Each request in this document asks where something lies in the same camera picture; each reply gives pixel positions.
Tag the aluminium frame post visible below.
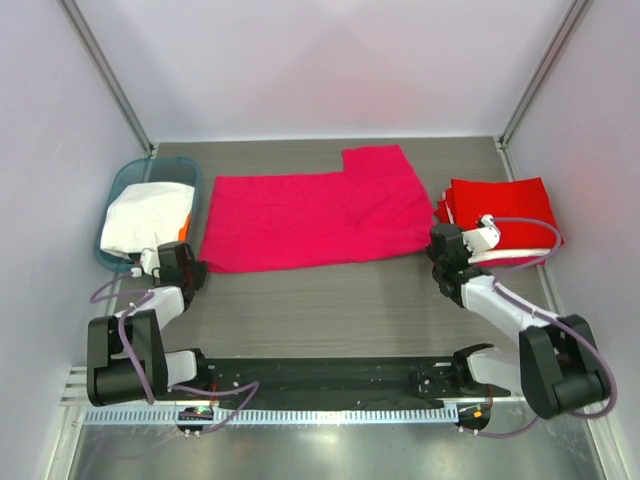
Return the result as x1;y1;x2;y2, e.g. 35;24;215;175
498;0;592;146
57;0;154;157

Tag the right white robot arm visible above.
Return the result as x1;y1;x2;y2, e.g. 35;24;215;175
427;215;618;419

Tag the orange t shirt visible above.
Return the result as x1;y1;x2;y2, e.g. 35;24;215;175
133;215;191;264

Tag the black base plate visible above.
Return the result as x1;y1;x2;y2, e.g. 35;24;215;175
187;356;511;411

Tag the white slotted cable duct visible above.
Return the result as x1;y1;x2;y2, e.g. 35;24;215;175
83;404;458;427

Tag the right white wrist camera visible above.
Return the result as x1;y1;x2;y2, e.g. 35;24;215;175
462;214;501;255

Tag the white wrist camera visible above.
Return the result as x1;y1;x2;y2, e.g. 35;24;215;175
462;214;501;255
130;248;160;278

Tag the pink t shirt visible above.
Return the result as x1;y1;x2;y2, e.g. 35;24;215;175
200;145;434;274

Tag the right aluminium frame post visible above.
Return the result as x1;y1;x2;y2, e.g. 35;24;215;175
498;0;592;146

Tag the teal plastic basket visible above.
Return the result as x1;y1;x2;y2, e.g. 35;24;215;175
94;157;202;273

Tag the left aluminium frame post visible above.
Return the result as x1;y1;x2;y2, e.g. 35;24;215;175
57;0;154;157

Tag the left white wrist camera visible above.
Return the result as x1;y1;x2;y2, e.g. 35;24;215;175
130;248;160;278

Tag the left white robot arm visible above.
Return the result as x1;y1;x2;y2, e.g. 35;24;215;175
86;241;212;407

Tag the red folded t shirt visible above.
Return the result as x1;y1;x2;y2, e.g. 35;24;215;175
435;178;556;250

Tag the aluminium rail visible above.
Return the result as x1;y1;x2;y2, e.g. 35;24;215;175
60;366;89;406

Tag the white crumpled t shirt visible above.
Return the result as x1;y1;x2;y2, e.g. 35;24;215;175
98;182;195;258

